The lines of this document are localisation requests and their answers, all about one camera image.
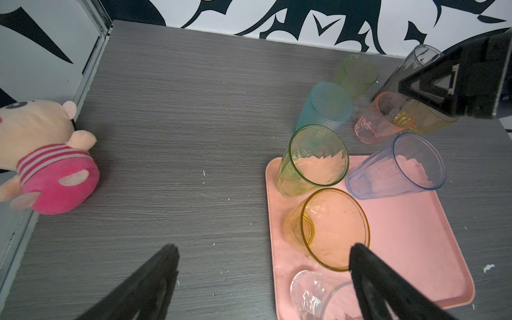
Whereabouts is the small yellow glass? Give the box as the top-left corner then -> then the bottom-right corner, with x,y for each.
393,99 -> 459,135

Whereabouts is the tall amber glass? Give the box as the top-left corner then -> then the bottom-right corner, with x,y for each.
281,188 -> 371,272

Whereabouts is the tall green glass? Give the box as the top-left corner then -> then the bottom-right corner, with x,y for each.
275,124 -> 349,197

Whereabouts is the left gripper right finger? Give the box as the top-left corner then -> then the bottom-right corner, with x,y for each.
349,243 -> 454,319

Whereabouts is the small green glass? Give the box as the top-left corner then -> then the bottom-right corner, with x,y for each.
333,54 -> 378,100

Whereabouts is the clear stemmed glass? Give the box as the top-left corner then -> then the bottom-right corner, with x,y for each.
290,270 -> 363,319

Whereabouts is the tall dark grey glass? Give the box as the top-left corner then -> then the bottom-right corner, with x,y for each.
371,44 -> 443,101

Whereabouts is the small pink glass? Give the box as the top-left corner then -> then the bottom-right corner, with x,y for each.
354,91 -> 415,144

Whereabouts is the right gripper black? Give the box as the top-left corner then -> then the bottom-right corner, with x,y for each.
398,29 -> 511,119

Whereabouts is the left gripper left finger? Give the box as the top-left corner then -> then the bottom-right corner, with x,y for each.
78,244 -> 179,319

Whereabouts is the tall blue glass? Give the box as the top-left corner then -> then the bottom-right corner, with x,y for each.
345,133 -> 447,200

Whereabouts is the pink plush doll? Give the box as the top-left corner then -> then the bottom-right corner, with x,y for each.
1,100 -> 100,215

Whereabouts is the teal frosted cup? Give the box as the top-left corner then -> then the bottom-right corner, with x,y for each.
295,82 -> 354,131

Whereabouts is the pink plastic tray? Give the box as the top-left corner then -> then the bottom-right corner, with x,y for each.
265,157 -> 475,319

